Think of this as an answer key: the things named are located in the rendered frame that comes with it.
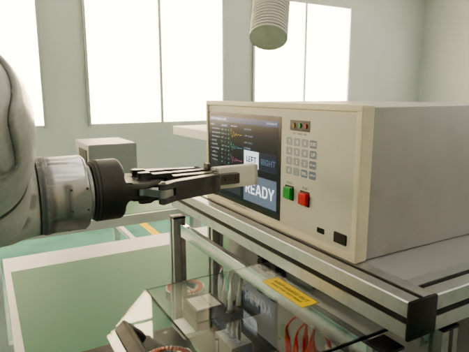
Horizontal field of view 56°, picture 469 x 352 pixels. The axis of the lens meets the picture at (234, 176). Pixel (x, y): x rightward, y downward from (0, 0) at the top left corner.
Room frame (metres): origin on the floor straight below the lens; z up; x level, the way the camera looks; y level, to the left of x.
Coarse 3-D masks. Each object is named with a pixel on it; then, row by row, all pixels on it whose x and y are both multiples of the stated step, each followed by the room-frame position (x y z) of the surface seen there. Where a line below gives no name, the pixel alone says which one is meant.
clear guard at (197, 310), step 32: (160, 288) 0.58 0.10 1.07; (192, 288) 0.58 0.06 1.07; (224, 288) 0.58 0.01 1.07; (256, 288) 0.58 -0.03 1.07; (128, 320) 0.55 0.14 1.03; (160, 320) 0.50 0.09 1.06; (192, 320) 0.49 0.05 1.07; (224, 320) 0.49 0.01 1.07; (256, 320) 0.49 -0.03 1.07; (288, 320) 0.49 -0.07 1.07; (320, 320) 0.49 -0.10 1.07; (352, 320) 0.49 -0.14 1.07
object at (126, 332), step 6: (120, 324) 0.49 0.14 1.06; (126, 324) 0.48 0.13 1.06; (120, 330) 0.48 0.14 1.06; (126, 330) 0.47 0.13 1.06; (132, 330) 0.47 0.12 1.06; (138, 330) 0.49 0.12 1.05; (120, 336) 0.47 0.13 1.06; (126, 336) 0.46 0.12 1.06; (132, 336) 0.46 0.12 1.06; (138, 336) 0.49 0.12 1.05; (144, 336) 0.49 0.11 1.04; (126, 342) 0.45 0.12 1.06; (132, 342) 0.45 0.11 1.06; (138, 342) 0.44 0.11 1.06; (126, 348) 0.45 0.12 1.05; (132, 348) 0.44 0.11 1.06; (138, 348) 0.43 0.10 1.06; (144, 348) 0.44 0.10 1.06
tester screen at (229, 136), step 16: (224, 128) 0.85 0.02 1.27; (240, 128) 0.80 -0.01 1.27; (256, 128) 0.75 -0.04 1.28; (272, 128) 0.71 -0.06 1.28; (224, 144) 0.85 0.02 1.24; (240, 144) 0.80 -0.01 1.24; (256, 144) 0.75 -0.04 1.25; (272, 144) 0.71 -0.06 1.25; (224, 160) 0.85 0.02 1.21; (240, 160) 0.80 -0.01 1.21; (272, 176) 0.71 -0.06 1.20; (224, 192) 0.85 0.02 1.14
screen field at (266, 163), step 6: (246, 150) 0.78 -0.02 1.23; (246, 156) 0.78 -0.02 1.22; (252, 156) 0.76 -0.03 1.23; (258, 156) 0.75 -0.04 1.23; (264, 156) 0.73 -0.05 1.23; (270, 156) 0.72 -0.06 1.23; (276, 156) 0.70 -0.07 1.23; (246, 162) 0.78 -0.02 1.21; (252, 162) 0.76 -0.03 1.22; (258, 162) 0.75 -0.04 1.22; (264, 162) 0.73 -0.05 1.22; (270, 162) 0.72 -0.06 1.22; (258, 168) 0.75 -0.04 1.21; (264, 168) 0.73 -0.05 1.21; (270, 168) 0.71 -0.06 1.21
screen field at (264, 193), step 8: (256, 184) 0.75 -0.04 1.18; (264, 184) 0.73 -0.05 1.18; (272, 184) 0.71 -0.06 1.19; (248, 192) 0.77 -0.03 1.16; (256, 192) 0.75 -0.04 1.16; (264, 192) 0.73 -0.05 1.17; (272, 192) 0.71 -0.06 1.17; (248, 200) 0.77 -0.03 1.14; (256, 200) 0.75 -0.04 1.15; (264, 200) 0.73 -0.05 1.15; (272, 200) 0.71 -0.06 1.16; (272, 208) 0.71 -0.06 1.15
